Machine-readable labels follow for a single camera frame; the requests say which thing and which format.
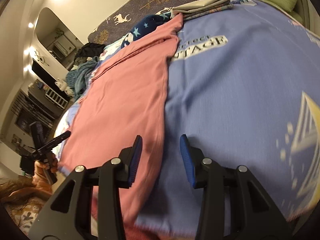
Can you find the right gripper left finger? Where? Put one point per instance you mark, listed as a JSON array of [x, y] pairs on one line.
[[87, 204]]

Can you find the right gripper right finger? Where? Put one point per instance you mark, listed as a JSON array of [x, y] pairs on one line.
[[234, 203]]

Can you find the pink garment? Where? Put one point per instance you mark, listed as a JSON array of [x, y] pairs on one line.
[[126, 98]]

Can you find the black clothes pile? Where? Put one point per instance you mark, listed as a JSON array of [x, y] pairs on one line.
[[90, 50]]

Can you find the left hand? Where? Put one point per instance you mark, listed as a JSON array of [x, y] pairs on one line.
[[47, 169]]

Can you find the white slatted rack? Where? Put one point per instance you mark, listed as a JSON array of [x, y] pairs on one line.
[[54, 97]]

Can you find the white plush toy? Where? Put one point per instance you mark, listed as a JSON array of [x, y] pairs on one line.
[[61, 84]]

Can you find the teal blue blanket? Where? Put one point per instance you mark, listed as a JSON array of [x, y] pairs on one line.
[[77, 79]]

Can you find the navy star fleece garment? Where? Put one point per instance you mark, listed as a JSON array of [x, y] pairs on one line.
[[147, 25]]

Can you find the dark deer-print mattress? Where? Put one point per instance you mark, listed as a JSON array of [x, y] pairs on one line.
[[122, 20]]

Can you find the folded grey cloth stack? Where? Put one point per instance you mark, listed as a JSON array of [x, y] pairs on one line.
[[200, 8]]

